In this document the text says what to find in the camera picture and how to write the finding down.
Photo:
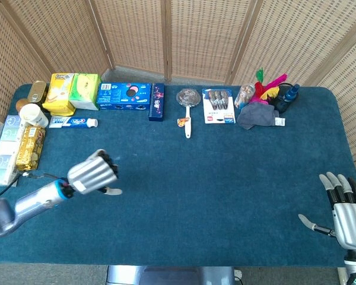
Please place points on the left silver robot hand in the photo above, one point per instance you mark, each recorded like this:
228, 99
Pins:
90, 175

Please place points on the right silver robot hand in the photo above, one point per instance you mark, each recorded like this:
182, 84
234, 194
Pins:
348, 219

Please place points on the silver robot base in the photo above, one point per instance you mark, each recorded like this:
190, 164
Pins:
170, 275

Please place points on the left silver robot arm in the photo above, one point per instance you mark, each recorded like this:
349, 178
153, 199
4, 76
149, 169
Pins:
29, 206

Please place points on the toothpaste tube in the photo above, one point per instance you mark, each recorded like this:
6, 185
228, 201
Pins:
72, 122

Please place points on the gold foil biscuit pack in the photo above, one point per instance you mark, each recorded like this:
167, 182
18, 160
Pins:
31, 148

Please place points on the white paper cup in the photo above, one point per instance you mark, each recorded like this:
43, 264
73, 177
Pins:
33, 115

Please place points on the green tissue pack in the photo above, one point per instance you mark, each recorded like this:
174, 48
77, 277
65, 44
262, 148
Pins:
84, 90

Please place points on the blue cookie box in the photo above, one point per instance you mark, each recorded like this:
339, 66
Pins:
124, 96

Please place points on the yellow snack bag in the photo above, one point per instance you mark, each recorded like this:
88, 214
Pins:
58, 94

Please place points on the blue table cloth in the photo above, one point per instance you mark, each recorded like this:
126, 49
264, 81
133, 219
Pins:
178, 190

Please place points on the pale blue tissue multipack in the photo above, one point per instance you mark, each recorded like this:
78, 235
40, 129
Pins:
4, 151

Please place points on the dark blue slim box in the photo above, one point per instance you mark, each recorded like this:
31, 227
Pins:
156, 102

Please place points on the brown round jar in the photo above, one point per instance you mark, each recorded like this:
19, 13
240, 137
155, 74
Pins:
21, 104

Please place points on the gold tin can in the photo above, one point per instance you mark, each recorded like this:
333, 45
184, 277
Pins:
37, 92

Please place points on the blue black bottle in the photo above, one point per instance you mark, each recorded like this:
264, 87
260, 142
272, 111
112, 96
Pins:
286, 96

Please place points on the grey folded cloth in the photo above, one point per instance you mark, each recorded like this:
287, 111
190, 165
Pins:
256, 116

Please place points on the carded pen pack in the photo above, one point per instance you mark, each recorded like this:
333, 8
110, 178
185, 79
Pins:
219, 106

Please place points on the colourful feather shuttlecock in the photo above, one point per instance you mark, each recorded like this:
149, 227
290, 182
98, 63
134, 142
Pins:
268, 87

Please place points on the woven bamboo folding screen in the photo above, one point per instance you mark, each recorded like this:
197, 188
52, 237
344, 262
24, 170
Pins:
178, 38

